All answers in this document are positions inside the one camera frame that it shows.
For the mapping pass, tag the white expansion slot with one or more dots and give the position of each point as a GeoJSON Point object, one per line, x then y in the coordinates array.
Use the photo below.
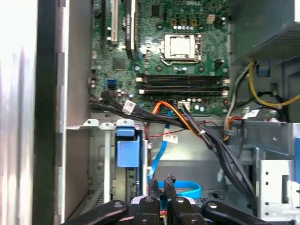
{"type": "Point", "coordinates": [114, 23]}

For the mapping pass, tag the white motherboard power connector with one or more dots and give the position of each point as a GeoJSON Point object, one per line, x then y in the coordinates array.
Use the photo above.
{"type": "Point", "coordinates": [211, 18]}

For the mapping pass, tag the black expansion slot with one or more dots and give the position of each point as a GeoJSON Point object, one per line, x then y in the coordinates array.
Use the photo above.
{"type": "Point", "coordinates": [104, 23]}

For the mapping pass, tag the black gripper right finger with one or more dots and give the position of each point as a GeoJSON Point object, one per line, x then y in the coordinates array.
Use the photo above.
{"type": "Point", "coordinates": [180, 211]}

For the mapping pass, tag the blue SATA port block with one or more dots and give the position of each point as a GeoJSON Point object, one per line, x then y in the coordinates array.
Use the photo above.
{"type": "Point", "coordinates": [111, 82]}

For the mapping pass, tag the silver CPU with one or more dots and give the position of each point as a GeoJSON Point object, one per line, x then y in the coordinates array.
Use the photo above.
{"type": "Point", "coordinates": [182, 47]}

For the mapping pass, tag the black square chip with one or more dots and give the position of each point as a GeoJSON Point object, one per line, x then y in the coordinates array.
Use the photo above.
{"type": "Point", "coordinates": [118, 63]}

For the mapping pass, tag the black PC case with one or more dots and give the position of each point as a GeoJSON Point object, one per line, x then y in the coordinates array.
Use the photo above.
{"type": "Point", "coordinates": [45, 117]}

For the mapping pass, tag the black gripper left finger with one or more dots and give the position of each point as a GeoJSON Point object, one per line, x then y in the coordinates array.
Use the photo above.
{"type": "Point", "coordinates": [150, 211]}

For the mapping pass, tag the grey power supply unit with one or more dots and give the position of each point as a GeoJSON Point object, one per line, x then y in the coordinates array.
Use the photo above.
{"type": "Point", "coordinates": [257, 23]}

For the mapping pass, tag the RAM slot black clips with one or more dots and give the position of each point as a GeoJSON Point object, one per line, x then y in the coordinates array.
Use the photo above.
{"type": "Point", "coordinates": [182, 75]}
{"type": "Point", "coordinates": [182, 87]}

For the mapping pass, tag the hard disk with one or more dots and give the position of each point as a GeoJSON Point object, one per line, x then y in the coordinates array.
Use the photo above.
{"type": "Point", "coordinates": [126, 154]}

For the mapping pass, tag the locking lever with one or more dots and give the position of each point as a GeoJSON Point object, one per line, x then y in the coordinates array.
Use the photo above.
{"type": "Point", "coordinates": [185, 62]}

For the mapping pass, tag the green motherboard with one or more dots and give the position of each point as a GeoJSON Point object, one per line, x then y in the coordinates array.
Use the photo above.
{"type": "Point", "coordinates": [152, 70]}

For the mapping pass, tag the blue drive latch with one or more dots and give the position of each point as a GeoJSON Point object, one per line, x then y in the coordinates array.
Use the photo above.
{"type": "Point", "coordinates": [297, 159]}

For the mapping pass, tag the grey optical drive cage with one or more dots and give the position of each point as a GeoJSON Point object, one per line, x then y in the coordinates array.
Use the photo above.
{"type": "Point", "coordinates": [274, 187]}

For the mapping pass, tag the metal socket cover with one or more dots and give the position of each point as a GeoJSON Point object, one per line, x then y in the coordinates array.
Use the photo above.
{"type": "Point", "coordinates": [182, 58]}

